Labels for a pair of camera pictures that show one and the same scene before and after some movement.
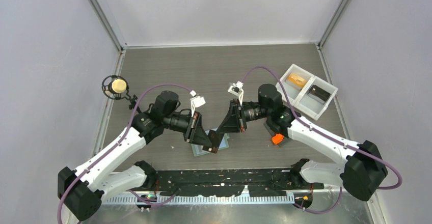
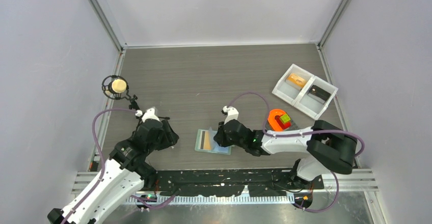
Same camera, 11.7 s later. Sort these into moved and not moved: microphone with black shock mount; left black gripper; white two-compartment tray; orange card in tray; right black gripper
Moved: right black gripper; left black gripper
Not moved: orange card in tray; microphone with black shock mount; white two-compartment tray
